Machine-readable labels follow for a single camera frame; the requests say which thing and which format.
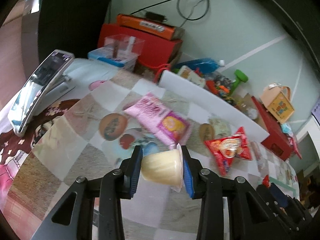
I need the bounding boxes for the small red candy packet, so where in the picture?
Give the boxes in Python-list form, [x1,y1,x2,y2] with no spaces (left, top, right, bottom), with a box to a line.
[262,174,271,188]

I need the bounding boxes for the yellow jelly pudding cup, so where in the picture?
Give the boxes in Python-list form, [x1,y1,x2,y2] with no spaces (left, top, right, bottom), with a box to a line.
[141,144,183,192]

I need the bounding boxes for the teal shallow cardboard tray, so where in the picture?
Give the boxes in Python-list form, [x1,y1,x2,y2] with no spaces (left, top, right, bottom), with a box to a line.
[268,175,299,198]

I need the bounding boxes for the red heart snack bag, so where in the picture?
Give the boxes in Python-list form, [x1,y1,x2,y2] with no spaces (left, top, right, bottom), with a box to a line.
[204,126,253,176]

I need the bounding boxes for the pink floral pouch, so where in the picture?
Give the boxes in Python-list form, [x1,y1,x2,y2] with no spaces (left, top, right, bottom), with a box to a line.
[289,136,302,159]

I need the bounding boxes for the large red gift box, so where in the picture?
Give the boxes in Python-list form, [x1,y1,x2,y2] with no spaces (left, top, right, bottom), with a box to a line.
[251,96,293,161]

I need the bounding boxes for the white shelf desk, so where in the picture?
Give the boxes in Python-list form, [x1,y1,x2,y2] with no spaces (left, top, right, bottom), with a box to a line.
[296,115,319,173]

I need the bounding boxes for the blue wet wipes pack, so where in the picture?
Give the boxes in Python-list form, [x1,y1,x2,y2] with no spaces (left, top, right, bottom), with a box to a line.
[281,123,294,137]

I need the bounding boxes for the purple perforated file holder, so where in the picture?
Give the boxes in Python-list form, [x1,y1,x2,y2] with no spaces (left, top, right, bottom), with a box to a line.
[311,98,320,125]

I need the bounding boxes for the pink snack packet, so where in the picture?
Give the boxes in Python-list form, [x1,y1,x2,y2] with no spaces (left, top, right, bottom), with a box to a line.
[124,92,192,147]

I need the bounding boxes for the white foam board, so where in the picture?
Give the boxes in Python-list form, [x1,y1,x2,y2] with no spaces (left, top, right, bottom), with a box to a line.
[158,70,269,142]

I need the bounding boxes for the toy clutter pile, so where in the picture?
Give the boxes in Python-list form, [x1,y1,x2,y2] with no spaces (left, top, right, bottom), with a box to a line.
[174,65,236,106]

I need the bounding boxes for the smartphone on stand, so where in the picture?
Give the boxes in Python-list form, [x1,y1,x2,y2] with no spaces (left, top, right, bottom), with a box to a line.
[8,49,75,137]

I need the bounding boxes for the blue water bottle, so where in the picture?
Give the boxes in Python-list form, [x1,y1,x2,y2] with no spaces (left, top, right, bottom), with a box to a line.
[173,58,225,74]

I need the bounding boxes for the blue lidded plastic container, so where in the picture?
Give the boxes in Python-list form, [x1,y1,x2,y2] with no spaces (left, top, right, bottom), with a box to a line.
[88,47,139,72]

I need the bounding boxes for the clear plastic box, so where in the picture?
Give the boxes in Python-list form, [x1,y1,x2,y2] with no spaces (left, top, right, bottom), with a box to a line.
[103,34,145,55]

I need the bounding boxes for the red box stack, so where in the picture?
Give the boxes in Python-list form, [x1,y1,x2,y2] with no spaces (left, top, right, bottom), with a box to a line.
[98,23,183,73]

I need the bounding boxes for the orange flat box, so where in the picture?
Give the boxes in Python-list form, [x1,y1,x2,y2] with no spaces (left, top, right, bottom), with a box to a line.
[116,14,185,41]

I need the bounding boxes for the black cabinet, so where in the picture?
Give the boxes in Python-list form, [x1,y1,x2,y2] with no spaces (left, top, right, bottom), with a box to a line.
[38,0,111,61]

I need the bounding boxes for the yellow wooden handle box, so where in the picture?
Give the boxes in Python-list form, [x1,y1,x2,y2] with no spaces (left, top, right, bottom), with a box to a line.
[260,83,295,124]

